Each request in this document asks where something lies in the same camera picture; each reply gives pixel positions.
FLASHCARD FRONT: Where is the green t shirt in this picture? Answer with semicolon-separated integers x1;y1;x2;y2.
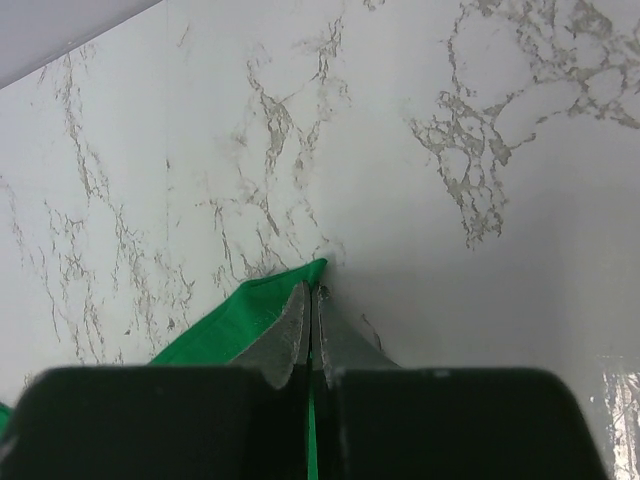
0;257;329;480

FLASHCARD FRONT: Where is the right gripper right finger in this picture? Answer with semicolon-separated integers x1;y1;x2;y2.
310;286;607;479

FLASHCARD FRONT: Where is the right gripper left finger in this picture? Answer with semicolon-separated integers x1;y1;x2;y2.
0;279;309;480

